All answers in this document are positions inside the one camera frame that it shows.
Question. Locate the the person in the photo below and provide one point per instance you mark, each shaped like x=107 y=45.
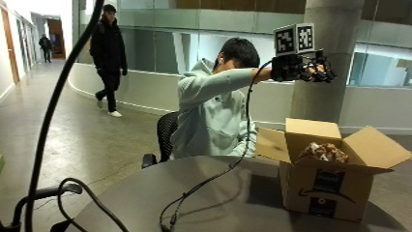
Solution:
x=215 y=109

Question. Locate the black chair armrest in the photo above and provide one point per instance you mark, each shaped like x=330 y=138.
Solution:
x=40 y=196

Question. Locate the black mesh office chair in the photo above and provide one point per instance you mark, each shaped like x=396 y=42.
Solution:
x=166 y=137

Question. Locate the white marker cube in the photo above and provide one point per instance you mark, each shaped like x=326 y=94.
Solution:
x=295 y=39

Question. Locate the grey concrete pillar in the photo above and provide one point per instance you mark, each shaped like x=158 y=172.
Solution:
x=328 y=61

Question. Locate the open brown cardboard box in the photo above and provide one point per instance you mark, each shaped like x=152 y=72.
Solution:
x=330 y=180

